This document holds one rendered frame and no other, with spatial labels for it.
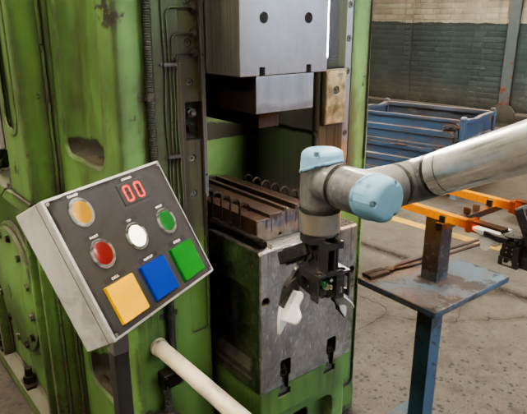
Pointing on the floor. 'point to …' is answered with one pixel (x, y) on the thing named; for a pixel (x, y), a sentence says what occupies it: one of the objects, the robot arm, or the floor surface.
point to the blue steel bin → (419, 130)
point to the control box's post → (121, 376)
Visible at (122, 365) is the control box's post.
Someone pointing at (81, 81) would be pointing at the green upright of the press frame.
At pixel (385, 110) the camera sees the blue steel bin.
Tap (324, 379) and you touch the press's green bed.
